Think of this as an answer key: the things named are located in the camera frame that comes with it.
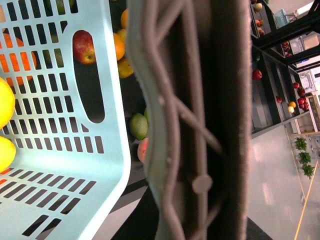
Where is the red yellow apple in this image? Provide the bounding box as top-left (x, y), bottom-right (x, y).
top-left (72, 30), bottom-right (97, 65)

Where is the green apple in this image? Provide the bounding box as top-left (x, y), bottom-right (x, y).
top-left (129, 113), bottom-right (149, 141)

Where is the grey-brown basket handle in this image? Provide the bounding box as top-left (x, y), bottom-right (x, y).
top-left (126, 0), bottom-right (252, 240)

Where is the mint green plastic basket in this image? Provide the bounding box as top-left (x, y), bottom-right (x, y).
top-left (0, 0), bottom-right (131, 240)

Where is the pink peach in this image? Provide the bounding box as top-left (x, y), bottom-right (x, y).
top-left (137, 137), bottom-right (149, 163)

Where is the yellow lemon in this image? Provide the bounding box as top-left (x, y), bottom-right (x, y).
top-left (0, 78), bottom-right (16, 129)
top-left (0, 136), bottom-right (17, 172)

